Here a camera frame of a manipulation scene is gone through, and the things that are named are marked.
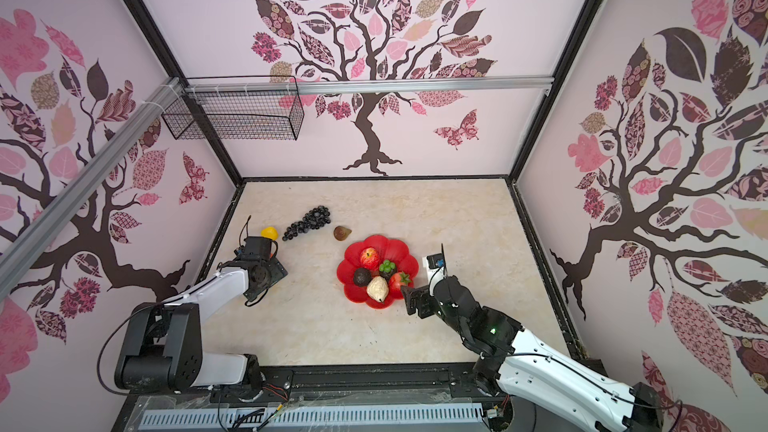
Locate small yellow fruit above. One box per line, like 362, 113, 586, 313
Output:
260, 226, 279, 241

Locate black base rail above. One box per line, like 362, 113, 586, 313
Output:
111, 358, 632, 432

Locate black wire basket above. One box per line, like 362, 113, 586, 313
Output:
162, 74, 304, 141

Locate dark avocado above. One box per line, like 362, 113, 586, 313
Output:
353, 268, 373, 287

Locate white cable duct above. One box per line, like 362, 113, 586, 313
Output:
127, 403, 485, 431

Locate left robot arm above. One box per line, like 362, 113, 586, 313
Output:
96, 236, 287, 396

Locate aluminium rail left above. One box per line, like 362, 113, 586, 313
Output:
1, 77, 183, 297

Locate cream white pear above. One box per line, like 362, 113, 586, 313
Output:
366, 276, 390, 303

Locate red strawberry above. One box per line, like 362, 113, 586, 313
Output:
389, 272, 413, 293

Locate aluminium rail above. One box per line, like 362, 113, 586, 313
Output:
185, 76, 554, 95
1, 77, 183, 297

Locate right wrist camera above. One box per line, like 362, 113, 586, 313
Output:
422, 253, 446, 290

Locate dark grape bunch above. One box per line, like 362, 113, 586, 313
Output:
282, 205, 331, 241

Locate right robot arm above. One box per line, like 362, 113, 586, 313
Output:
401, 270, 666, 431

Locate dark mangosteen green leaves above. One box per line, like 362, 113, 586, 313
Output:
379, 260, 397, 281

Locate aluminium rail back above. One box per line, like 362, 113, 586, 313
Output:
185, 76, 554, 95

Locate red flower-shaped bowl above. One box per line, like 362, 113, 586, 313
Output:
336, 235, 419, 309

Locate brown green fig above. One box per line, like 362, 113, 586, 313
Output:
333, 226, 351, 241

